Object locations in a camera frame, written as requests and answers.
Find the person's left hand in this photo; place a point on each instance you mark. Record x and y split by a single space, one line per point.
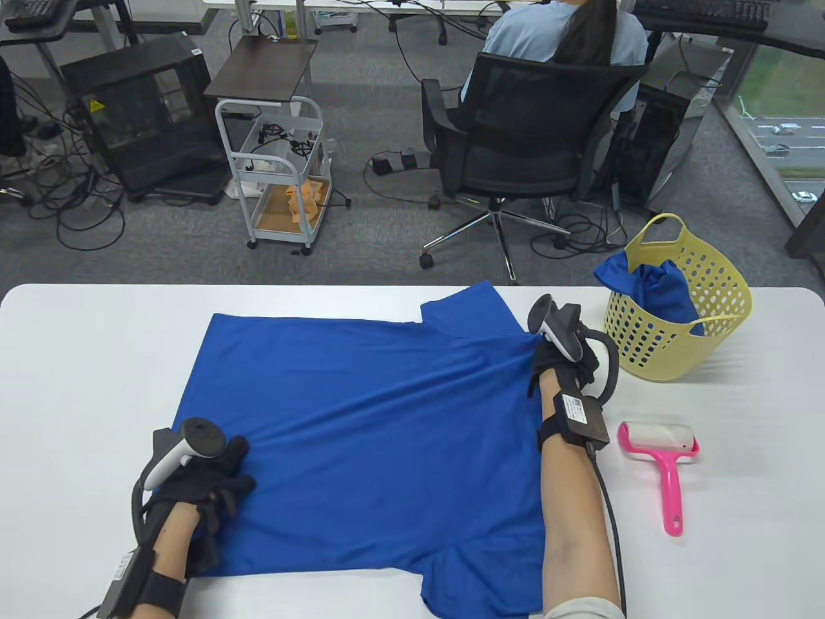
206 483

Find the person's right hand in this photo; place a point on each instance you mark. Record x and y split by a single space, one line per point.
557 364

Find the blue t-shirt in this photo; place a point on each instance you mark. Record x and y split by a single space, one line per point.
361 438
664 290

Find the pink lint roller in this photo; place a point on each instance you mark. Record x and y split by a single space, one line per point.
670 480

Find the person's left forearm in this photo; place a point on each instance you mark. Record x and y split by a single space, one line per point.
174 541

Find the person's right forearm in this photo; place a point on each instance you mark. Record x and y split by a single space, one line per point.
573 516

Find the dark grey right hand controller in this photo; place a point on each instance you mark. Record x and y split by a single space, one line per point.
554 322

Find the dark grey hand controller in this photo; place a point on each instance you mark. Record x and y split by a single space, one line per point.
203 435
554 322

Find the dark grey left hand controller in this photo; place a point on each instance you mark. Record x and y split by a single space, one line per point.
203 435

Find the yellow perforated plastic basket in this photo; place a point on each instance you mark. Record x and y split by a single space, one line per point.
664 354

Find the black mesh office chair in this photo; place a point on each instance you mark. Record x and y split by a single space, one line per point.
548 129

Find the person's white shirt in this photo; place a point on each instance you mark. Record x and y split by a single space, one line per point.
583 609

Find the black foot pedal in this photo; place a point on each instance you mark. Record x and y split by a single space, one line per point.
396 161

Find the black computer tower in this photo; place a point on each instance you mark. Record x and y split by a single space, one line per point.
677 116

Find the orange cloth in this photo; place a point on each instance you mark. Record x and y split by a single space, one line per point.
303 200

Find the white rolling cart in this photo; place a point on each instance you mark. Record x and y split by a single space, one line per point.
264 177

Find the black keyboard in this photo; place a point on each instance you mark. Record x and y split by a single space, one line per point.
702 11
32 11

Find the small white storage cart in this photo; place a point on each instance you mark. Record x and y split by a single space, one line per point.
335 19

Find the black desk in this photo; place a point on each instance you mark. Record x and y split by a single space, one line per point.
161 13
799 29

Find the brown side table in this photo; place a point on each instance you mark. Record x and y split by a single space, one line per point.
264 68

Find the black open computer case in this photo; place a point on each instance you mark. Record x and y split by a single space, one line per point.
129 58

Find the white desk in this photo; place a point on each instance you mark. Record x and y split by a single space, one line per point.
245 16

